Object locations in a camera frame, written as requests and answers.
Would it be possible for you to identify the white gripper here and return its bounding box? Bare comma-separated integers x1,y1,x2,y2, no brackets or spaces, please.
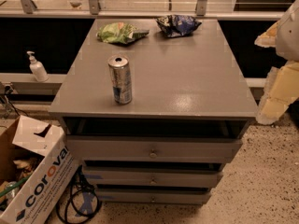
254,0,299,125

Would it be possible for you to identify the silver blue redbull can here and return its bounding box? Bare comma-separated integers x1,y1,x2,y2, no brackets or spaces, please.
107,55,132,105

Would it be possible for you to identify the blue crumpled chip bag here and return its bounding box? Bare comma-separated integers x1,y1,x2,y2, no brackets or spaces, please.
156,15,202,38

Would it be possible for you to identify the grey drawer cabinet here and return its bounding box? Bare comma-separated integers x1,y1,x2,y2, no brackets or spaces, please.
50,19,257,193

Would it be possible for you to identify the green crumpled chip bag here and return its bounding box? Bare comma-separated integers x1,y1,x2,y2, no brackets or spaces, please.
96,22,150,45

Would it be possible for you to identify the bottom grey drawer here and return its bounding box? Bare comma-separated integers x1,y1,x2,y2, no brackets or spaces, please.
96,189,211,205

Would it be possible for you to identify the grey drawer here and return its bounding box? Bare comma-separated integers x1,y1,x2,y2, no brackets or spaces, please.
96,189,211,205
66,135,242,163
83,167,223,188

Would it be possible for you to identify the top grey drawer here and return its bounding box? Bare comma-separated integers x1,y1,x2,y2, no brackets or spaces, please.
66,135,242,163

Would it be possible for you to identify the middle grey drawer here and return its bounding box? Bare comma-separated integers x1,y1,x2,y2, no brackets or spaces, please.
83,167,223,188

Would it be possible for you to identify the white pump soap bottle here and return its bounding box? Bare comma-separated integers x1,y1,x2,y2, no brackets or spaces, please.
27,51,49,82

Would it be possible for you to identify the white corovan cardboard box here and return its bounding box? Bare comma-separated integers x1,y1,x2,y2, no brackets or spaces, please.
0,116,78,224

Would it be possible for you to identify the black coiled cable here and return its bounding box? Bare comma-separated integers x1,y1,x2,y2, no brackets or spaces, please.
55,165,103,224

